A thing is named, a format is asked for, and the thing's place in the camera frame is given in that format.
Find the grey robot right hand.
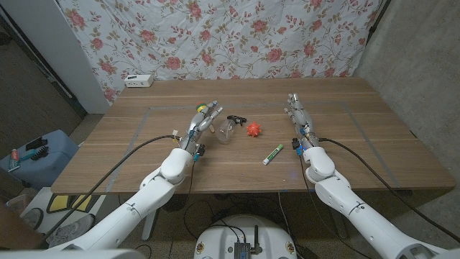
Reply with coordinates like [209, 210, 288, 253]
[283, 92, 321, 150]

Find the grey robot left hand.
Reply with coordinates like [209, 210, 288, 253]
[178, 100, 224, 155]

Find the clear plastic dispenser bottle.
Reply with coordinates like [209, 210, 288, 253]
[215, 119, 236, 145]

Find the black pump head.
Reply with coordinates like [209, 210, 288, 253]
[226, 114, 248, 127]

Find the white robot shoulder cover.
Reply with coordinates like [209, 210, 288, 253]
[0, 247, 147, 259]

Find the multicoloured wooden maraca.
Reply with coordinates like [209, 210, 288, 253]
[195, 102, 216, 133]

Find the green and white marker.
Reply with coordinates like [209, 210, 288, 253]
[262, 143, 285, 166]

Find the red spiky stress ball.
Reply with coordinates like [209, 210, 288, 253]
[246, 121, 262, 138]

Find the white power strip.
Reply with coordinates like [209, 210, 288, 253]
[124, 74, 155, 88]

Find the floral backdrop cloth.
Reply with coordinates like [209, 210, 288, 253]
[57, 0, 385, 104]

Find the grey table leg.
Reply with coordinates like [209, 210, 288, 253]
[325, 190, 349, 240]

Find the white table leg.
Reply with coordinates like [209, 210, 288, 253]
[141, 210, 159, 241]

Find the white robot torso base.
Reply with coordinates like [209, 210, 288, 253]
[193, 214, 298, 259]

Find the black backdrop stand pole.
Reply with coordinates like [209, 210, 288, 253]
[365, 0, 392, 46]

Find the black antenna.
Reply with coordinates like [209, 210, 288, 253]
[252, 224, 263, 255]

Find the grey computer module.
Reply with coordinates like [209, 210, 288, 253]
[234, 241, 252, 259]

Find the yellow and black floor item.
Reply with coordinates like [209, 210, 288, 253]
[46, 194, 105, 214]

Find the blue storage box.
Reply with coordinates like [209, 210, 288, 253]
[0, 129, 80, 191]

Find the black hair brush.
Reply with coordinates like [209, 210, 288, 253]
[30, 145, 50, 161]

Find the black flat clip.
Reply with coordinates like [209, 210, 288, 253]
[24, 136, 48, 151]

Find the grey floor slipper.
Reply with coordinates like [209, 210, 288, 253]
[46, 214, 96, 248]
[21, 207, 45, 231]

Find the red toothpaste tube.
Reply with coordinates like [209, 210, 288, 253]
[7, 148, 21, 173]

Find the person's bare limb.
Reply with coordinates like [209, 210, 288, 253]
[0, 203, 46, 251]

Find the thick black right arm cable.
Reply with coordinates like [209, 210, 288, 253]
[318, 137, 460, 244]

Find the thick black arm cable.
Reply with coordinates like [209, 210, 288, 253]
[318, 137, 460, 244]
[39, 135, 180, 242]

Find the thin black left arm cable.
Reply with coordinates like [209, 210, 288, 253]
[168, 160, 197, 259]

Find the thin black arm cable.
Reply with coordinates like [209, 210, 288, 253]
[168, 160, 197, 259]
[298, 154, 374, 259]

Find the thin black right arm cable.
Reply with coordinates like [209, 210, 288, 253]
[298, 154, 374, 259]

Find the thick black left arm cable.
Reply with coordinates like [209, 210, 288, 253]
[39, 135, 180, 242]

